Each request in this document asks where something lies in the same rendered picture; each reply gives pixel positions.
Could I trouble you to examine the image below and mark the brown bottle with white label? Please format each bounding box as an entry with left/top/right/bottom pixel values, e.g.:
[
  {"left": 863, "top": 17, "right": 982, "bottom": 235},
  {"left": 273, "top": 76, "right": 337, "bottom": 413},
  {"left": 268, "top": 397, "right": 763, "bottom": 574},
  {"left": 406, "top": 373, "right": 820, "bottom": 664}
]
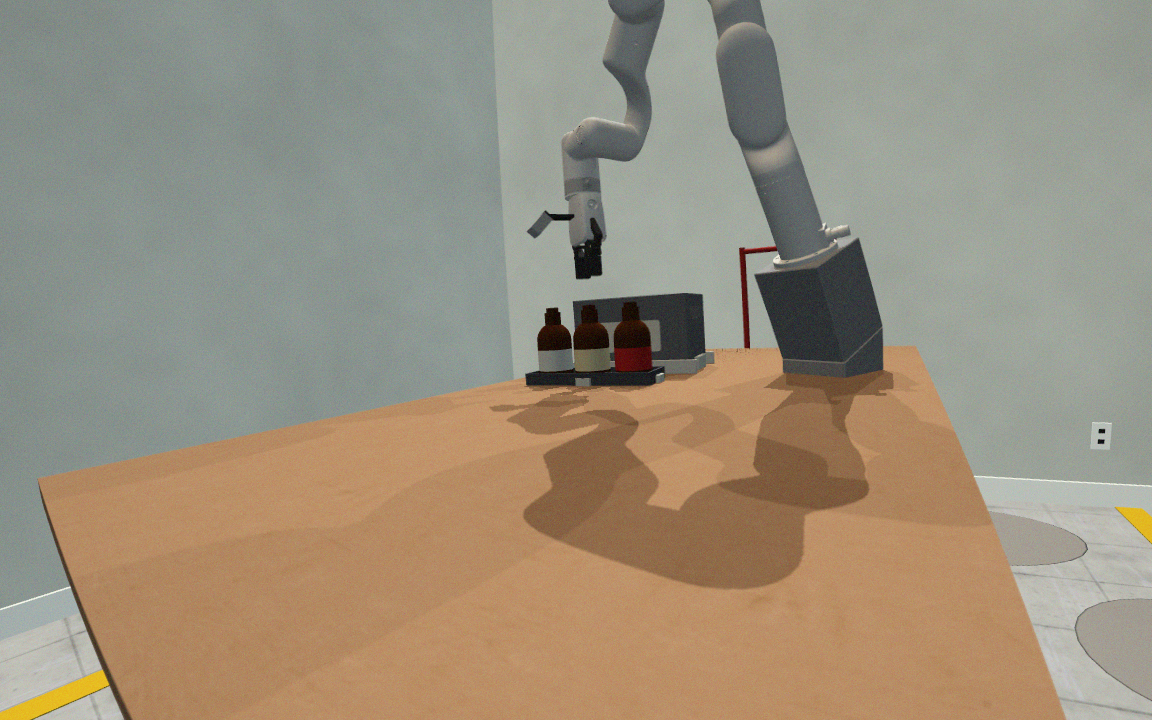
[{"left": 537, "top": 308, "right": 574, "bottom": 373}]

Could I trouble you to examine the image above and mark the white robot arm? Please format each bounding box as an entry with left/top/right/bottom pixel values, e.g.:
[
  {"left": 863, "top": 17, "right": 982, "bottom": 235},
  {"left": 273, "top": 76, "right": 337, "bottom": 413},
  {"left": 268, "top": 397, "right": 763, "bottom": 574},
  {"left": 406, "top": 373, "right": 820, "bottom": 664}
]
[{"left": 561, "top": 0, "right": 851, "bottom": 268}]

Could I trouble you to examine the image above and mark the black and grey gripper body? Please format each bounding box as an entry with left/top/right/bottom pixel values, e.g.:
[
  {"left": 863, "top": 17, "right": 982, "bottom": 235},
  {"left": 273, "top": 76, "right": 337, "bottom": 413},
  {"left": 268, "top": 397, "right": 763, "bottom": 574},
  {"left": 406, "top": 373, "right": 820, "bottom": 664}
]
[{"left": 564, "top": 191, "right": 606, "bottom": 247}]

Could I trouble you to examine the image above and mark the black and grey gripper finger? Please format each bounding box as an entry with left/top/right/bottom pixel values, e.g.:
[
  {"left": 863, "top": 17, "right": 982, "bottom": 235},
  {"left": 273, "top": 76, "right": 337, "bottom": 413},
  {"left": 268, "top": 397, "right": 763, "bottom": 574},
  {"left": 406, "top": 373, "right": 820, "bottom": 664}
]
[
  {"left": 584, "top": 218, "right": 602, "bottom": 276},
  {"left": 573, "top": 245, "right": 591, "bottom": 279}
]

